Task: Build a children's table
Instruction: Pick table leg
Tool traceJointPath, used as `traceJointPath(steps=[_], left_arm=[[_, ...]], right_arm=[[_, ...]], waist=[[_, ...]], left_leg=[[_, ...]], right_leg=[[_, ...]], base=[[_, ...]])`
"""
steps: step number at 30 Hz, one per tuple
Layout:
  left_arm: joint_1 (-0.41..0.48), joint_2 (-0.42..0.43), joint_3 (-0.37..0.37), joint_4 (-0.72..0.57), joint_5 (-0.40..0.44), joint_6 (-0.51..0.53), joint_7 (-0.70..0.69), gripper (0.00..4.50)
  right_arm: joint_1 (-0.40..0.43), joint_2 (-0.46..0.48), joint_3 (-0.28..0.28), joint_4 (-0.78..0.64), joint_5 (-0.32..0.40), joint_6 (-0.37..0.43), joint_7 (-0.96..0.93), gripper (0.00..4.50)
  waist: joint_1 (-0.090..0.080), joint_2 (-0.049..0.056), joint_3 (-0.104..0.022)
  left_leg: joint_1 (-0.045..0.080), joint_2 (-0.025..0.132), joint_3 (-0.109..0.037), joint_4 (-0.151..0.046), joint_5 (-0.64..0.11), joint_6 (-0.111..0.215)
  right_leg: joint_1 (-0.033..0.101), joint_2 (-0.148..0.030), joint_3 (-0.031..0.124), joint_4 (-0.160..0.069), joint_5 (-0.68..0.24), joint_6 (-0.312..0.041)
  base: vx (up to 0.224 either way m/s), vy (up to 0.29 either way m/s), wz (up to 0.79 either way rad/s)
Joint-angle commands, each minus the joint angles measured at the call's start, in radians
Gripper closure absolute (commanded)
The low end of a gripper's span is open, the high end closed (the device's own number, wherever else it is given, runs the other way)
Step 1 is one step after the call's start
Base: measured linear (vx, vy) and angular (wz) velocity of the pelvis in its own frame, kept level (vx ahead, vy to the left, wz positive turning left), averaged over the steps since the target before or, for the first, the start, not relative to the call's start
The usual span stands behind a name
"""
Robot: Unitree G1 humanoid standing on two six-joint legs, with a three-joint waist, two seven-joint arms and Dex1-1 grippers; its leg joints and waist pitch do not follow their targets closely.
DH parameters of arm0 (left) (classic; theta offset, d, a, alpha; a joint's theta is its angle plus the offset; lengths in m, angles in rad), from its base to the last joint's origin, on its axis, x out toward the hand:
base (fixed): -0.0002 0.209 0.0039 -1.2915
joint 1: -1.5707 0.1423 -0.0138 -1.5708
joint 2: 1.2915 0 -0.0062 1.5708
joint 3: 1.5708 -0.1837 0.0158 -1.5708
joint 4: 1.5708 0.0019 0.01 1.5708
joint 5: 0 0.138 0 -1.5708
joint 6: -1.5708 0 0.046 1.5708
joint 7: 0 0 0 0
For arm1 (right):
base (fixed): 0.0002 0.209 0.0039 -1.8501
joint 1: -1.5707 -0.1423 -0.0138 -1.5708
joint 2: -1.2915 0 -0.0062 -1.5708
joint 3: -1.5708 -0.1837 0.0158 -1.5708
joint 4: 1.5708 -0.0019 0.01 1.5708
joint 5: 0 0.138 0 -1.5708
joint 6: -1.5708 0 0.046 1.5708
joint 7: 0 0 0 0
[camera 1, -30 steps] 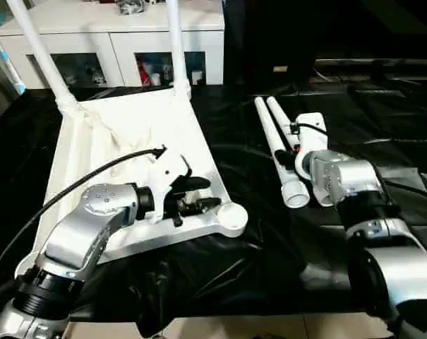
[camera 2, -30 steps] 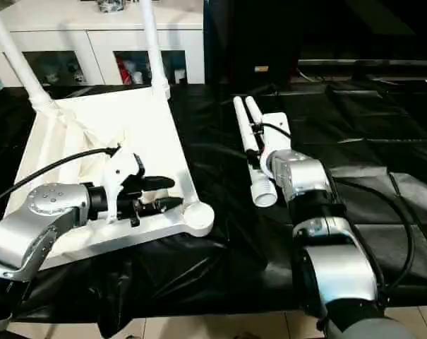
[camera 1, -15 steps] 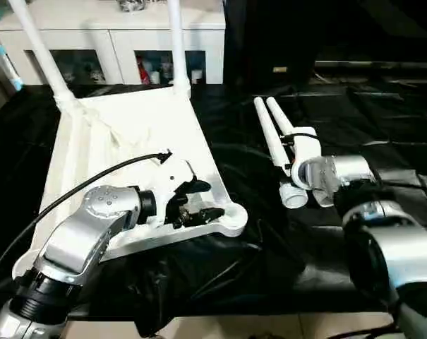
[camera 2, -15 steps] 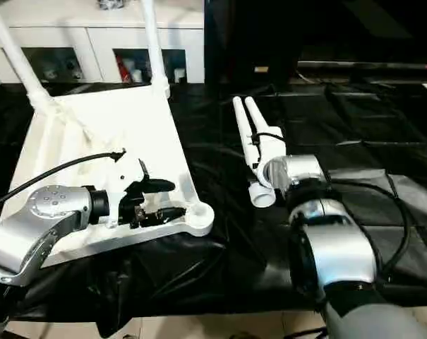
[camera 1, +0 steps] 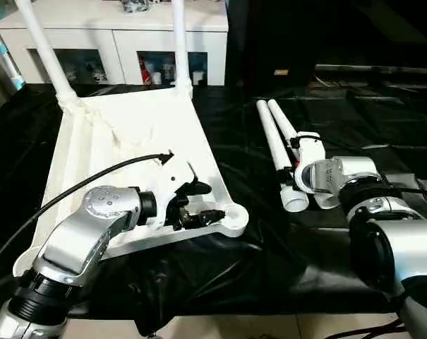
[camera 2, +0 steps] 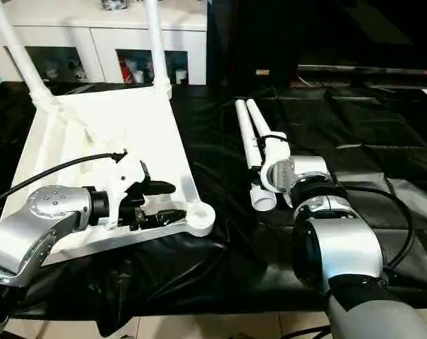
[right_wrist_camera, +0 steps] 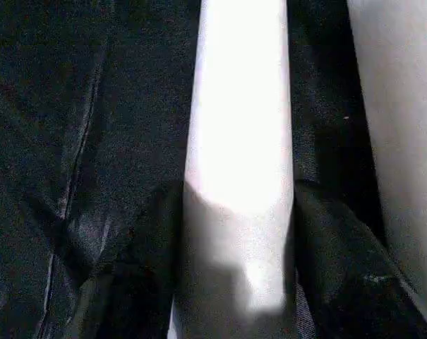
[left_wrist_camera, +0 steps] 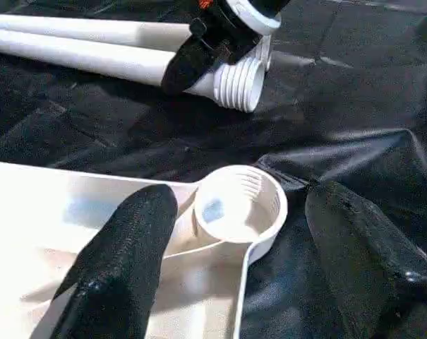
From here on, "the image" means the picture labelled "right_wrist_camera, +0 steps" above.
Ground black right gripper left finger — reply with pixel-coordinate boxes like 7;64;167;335
92;179;186;339

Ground black mat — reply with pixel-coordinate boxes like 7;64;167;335
0;0;427;339

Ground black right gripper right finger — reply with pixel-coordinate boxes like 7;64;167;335
292;179;427;339

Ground white plastic table leg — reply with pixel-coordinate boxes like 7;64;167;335
346;0;427;321
166;0;296;339

